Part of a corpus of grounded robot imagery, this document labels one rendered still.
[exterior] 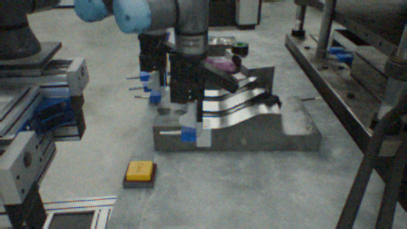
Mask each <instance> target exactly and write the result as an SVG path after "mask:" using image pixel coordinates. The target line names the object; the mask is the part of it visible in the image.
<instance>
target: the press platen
mask: <svg viewBox="0 0 407 229"><path fill-rule="evenodd" d="M293 3H294V4H296V5H298V6H312V7H315V8H317V9H318V10H319V11H321V12H322V13H323V7H324V3H325V0H294V1H293ZM333 21H336V23H338V24H340V25H341V26H344V28H346V29H347V30H349V31H350V32H352V33H353V34H354V35H357V36H359V37H360V38H361V39H363V41H365V42H366V43H368V44H369V45H371V46H372V47H374V48H376V49H377V50H379V51H380V52H382V53H383V54H385V55H387V56H388V57H387V59H386V62H385V67H384V68H383V71H384V72H385V74H386V75H387V76H389V77H390V78H393V79H396V80H398V81H407V60H402V59H399V58H398V57H396V53H397V51H398V48H399V46H400V41H401V39H402V33H403V31H404V28H405V24H406V22H407V0H337V3H336V7H335V10H334V15H333Z"/></svg>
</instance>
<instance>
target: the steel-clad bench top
mask: <svg viewBox="0 0 407 229"><path fill-rule="evenodd" d="M208 36H235V39H236V42H244V43H247V44H248V45H249V47H250V48H251V49H253V50H254V51H255V52H256V53H257V54H259V55H261V56H263V58H264V59H266V60H268V61H269V62H271V63H272V65H275V67H274V79H273V90H272V91H273V92H272V95H278V96H299V97H301V99H305V98H312V97H322V96H321V95H319V92H318V91H317V90H316V88H315V87H313V84H312V83H311V81H310V80H309V79H308V77H307V76H306V74H305V73H304V72H303V70H302V69H301V67H300V66H299V65H298V64H297V62H296V61H295V59H293V57H292V55H291V54H290V52H289V51H288V50H287V48H286V47H285V45H284V44H283V42H282V41H281V40H280V38H279V37H278V35H277V34H276V33H275V32H274V31H208ZM303 105H305V108H306V109H307V110H308V113H309V114H310V116H311V118H312V119H313V121H314V122H315V124H316V126H317V128H318V129H319V131H320V133H321V134H322V139H321V142H320V144H319V151H318V152H301V151H155V150H154V133H153V124H154V117H155V116H156V114H157V106H155V105H154V103H150V99H149V102H148V104H147V106H146V110H145V112H144V118H143V120H142V122H141V125H140V128H139V130H138V135H137V136H136V138H135V143H134V148H133V151H132V152H131V156H130V159H129V161H128V164H130V163H131V161H153V164H157V171H156V179H155V182H154V188H123V181H122V182H121V184H120V190H119V192H118V194H117V197H116V200H115V202H114V208H113V210H112V212H111V216H110V218H109V220H108V225H107V226H106V228H105V229H335V227H336V225H337V223H338V221H339V219H340V215H341V213H342V209H343V208H344V204H345V202H346V199H347V196H348V194H349V192H350V189H351V188H352V183H353V181H354V179H355V176H356V174H357V173H358V168H359V167H360V165H361V161H362V159H363V152H361V150H360V148H359V147H358V146H357V144H356V143H355V142H354V141H353V139H352V138H351V137H350V136H349V134H348V133H347V131H346V130H345V128H343V125H342V124H341V122H340V121H338V118H337V117H336V116H335V114H334V113H333V111H332V110H331V109H330V107H329V106H328V105H327V104H326V103H325V102H324V100H323V98H322V99H316V100H304V101H303ZM384 187H385V183H384V182H383V181H382V179H381V178H380V176H379V175H378V174H377V172H376V171H375V170H374V168H373V170H372V175H371V177H370V179H369V183H368V185H367V186H366V191H365V193H364V195H363V199H362V204H361V206H360V207H359V212H358V214H357V215H356V219H355V221H354V224H353V228H352V229H375V224H376V222H377V219H378V213H379V210H380V207H381V201H382V197H383V191H384ZM392 229H407V214H406V213H405V211H404V210H403V209H402V206H401V205H400V203H398V201H397V205H396V209H395V213H394V219H393V223H392Z"/></svg>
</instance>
